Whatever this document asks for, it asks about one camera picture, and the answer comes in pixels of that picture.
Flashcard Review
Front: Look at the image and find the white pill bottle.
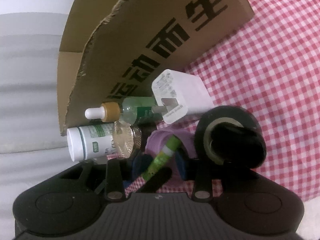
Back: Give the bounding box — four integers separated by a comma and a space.
67, 123, 116, 161

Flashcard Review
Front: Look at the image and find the brown cardboard box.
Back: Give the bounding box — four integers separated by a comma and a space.
57, 0, 254, 135

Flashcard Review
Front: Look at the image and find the white curtain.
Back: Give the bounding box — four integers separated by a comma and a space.
1, 0, 74, 239

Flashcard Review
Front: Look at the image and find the green lip balm tube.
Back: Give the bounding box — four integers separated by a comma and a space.
142, 135, 182, 181

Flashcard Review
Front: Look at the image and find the white power adapter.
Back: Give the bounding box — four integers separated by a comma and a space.
151, 69, 214, 124

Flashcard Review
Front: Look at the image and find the pink checkered tablecloth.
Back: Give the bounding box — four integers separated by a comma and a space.
107, 0, 320, 203

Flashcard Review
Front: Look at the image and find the gold lid round jar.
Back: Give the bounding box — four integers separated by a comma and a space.
112, 121, 142, 158

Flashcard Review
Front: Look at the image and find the black electrical tape roll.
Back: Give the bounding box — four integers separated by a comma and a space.
194, 106, 267, 169

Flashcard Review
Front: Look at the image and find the green dropper bottle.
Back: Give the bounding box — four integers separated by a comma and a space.
85, 96, 162, 125

